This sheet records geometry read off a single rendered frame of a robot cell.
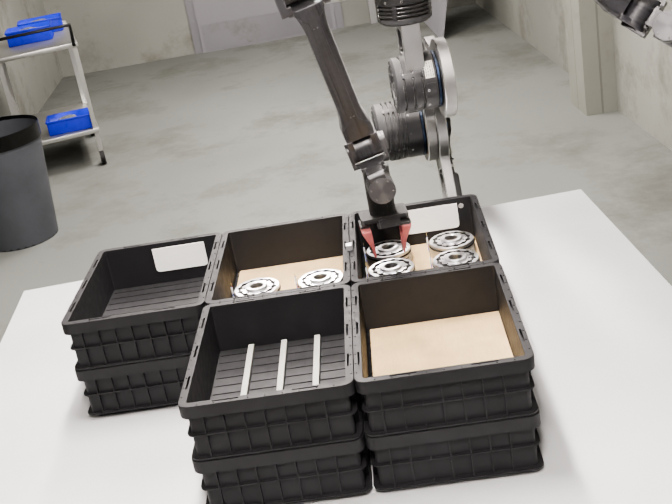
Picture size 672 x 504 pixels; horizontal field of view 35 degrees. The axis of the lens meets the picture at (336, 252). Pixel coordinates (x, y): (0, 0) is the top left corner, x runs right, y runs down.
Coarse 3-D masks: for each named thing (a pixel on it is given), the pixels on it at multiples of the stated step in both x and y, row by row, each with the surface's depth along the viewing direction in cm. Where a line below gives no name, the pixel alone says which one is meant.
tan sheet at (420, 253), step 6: (414, 246) 249; (420, 246) 248; (426, 246) 248; (414, 252) 246; (420, 252) 245; (426, 252) 244; (366, 258) 247; (414, 258) 242; (420, 258) 242; (426, 258) 241; (432, 258) 241; (480, 258) 237; (366, 264) 244; (414, 264) 239; (420, 264) 239; (426, 264) 238; (366, 276) 238
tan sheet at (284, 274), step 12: (288, 264) 251; (300, 264) 250; (312, 264) 249; (324, 264) 248; (336, 264) 246; (240, 276) 249; (252, 276) 248; (264, 276) 247; (276, 276) 246; (288, 276) 245; (300, 276) 243; (288, 288) 238
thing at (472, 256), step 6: (444, 252) 235; (450, 252) 235; (468, 252) 234; (474, 252) 232; (438, 258) 233; (444, 258) 232; (468, 258) 230; (474, 258) 229; (438, 264) 229; (444, 264) 229; (450, 264) 228; (456, 264) 228
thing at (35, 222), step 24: (0, 120) 556; (24, 120) 553; (0, 144) 515; (24, 144) 523; (0, 168) 520; (24, 168) 527; (0, 192) 525; (24, 192) 530; (48, 192) 546; (0, 216) 531; (24, 216) 534; (48, 216) 546; (0, 240) 537; (24, 240) 538
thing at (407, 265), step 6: (390, 258) 237; (396, 258) 236; (402, 258) 236; (378, 264) 235; (402, 264) 233; (408, 264) 233; (372, 270) 232; (378, 270) 232; (402, 270) 230; (408, 270) 229; (372, 276) 230
